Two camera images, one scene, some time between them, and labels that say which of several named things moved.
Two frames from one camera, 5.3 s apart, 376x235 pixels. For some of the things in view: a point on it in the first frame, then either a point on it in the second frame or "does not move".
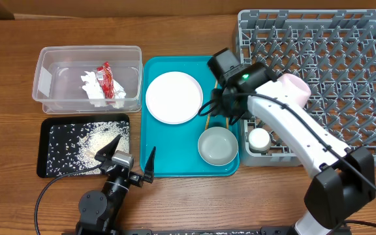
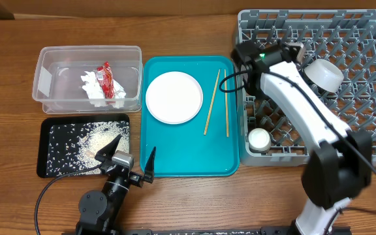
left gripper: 138,179 does not move
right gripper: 219,110 to 301,72
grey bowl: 217,146 to 325,74
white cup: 259,141 does not move
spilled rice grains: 72,147 does not move
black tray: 68,143 does not move
